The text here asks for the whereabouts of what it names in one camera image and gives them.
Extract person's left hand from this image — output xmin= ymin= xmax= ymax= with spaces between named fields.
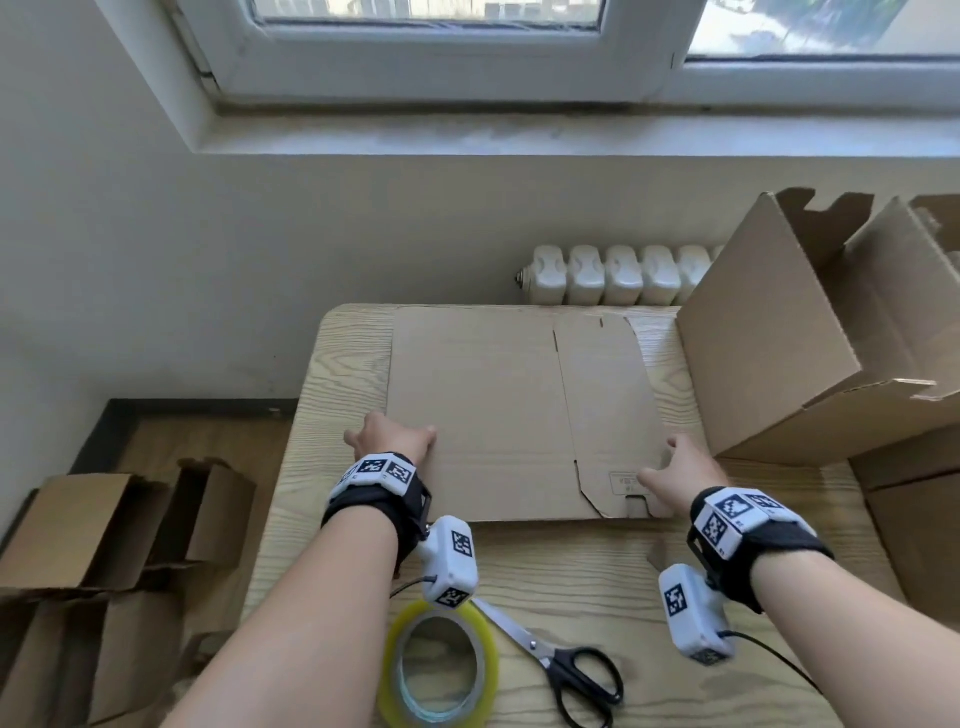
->
xmin=344 ymin=411 xmax=438 ymax=470

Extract person's right hand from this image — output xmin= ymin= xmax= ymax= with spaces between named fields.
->
xmin=636 ymin=434 xmax=733 ymax=520

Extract cardboard sheet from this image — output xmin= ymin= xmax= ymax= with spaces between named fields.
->
xmin=386 ymin=305 xmax=678 ymax=524

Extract person's left forearm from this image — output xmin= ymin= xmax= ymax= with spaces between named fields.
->
xmin=161 ymin=508 xmax=400 ymax=728

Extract person's right forearm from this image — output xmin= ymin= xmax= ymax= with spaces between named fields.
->
xmin=748 ymin=549 xmax=960 ymax=728

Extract large open cardboard box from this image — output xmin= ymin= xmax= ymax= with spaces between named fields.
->
xmin=676 ymin=186 xmax=960 ymax=468

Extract clear packing tape roll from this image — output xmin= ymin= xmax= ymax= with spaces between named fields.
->
xmin=377 ymin=598 xmax=501 ymax=728

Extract white radiator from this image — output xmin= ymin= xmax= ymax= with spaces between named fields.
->
xmin=515 ymin=243 xmax=727 ymax=308

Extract small open cardboard box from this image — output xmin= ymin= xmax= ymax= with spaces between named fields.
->
xmin=144 ymin=458 xmax=258 ymax=573

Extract dark baseboard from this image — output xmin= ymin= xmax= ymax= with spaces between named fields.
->
xmin=69 ymin=398 xmax=302 ymax=475

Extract closed cardboard box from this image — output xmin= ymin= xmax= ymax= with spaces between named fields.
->
xmin=847 ymin=424 xmax=960 ymax=633

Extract white window sill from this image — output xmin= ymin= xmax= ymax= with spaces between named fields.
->
xmin=186 ymin=111 xmax=960 ymax=157

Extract folded cardboard box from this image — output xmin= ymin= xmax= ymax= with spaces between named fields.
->
xmin=0 ymin=471 xmax=175 ymax=603

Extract pile of flattened cardboard boxes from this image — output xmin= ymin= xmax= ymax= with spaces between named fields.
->
xmin=0 ymin=589 xmax=226 ymax=728

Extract black wrist strap with markers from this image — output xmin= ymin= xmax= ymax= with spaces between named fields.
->
xmin=321 ymin=451 xmax=435 ymax=579
xmin=685 ymin=485 xmax=836 ymax=616

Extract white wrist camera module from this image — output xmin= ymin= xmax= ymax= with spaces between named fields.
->
xmin=416 ymin=515 xmax=480 ymax=611
xmin=657 ymin=563 xmax=737 ymax=668

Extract black handled scissors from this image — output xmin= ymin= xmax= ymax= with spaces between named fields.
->
xmin=471 ymin=597 xmax=626 ymax=728

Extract white window frame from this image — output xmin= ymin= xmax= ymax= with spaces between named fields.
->
xmin=96 ymin=0 xmax=960 ymax=115

